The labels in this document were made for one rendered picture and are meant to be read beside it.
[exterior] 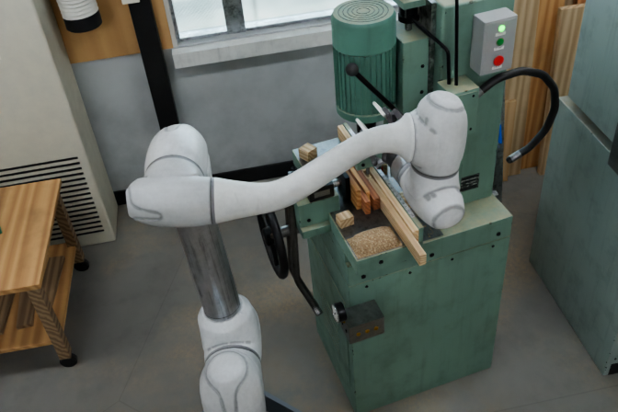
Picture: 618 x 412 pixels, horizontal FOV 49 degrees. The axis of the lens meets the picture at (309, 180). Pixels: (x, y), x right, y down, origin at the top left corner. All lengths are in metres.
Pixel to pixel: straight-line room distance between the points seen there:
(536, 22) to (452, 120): 2.03
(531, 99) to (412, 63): 1.70
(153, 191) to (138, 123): 2.08
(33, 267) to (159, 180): 1.40
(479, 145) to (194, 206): 1.06
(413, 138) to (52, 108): 2.06
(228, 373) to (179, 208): 0.52
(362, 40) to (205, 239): 0.66
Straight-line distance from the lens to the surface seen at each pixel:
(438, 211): 1.42
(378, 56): 1.85
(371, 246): 1.95
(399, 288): 2.24
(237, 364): 1.76
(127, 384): 2.95
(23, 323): 3.06
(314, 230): 2.10
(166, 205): 1.41
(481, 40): 1.89
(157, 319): 3.13
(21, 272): 2.77
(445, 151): 1.38
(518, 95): 3.48
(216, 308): 1.82
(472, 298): 2.46
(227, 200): 1.41
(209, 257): 1.71
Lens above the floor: 2.28
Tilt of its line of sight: 38 degrees down
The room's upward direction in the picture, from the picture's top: 6 degrees counter-clockwise
